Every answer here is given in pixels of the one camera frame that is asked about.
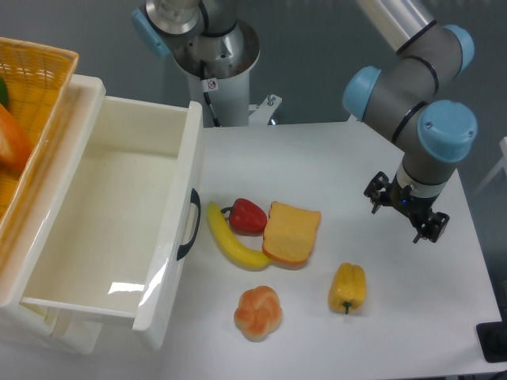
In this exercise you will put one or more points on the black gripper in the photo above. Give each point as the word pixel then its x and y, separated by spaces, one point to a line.
pixel 428 224

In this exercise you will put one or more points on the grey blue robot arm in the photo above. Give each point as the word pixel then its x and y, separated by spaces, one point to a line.
pixel 435 136

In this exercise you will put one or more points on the orange bread slice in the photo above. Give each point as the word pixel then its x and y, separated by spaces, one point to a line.
pixel 290 233

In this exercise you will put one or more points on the knotted bread roll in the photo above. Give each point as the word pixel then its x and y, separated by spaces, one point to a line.
pixel 258 313

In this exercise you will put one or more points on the yellow bell pepper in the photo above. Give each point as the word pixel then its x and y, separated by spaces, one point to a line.
pixel 348 289

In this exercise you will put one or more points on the black device at table edge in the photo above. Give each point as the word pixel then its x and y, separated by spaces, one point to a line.
pixel 492 339

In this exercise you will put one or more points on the red bell pepper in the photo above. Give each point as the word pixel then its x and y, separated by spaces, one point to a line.
pixel 246 217

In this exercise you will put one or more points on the yellow banana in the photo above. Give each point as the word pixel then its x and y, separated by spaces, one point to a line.
pixel 230 246

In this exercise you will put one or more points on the white plastic drawer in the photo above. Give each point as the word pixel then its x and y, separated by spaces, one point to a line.
pixel 111 255

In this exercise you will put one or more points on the yellow wicker basket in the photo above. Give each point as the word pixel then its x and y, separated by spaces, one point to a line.
pixel 36 78

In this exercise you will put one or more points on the orange fruit in basket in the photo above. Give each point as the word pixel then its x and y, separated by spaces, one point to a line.
pixel 16 148

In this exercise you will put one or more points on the white drawer cabinet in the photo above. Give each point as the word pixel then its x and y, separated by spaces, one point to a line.
pixel 28 221

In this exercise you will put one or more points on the green vegetable in basket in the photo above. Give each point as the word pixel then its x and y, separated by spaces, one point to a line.
pixel 4 93

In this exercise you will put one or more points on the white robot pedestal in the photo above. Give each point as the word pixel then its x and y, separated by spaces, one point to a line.
pixel 217 69

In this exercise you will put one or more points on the black drawer handle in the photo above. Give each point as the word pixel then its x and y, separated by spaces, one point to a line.
pixel 193 225

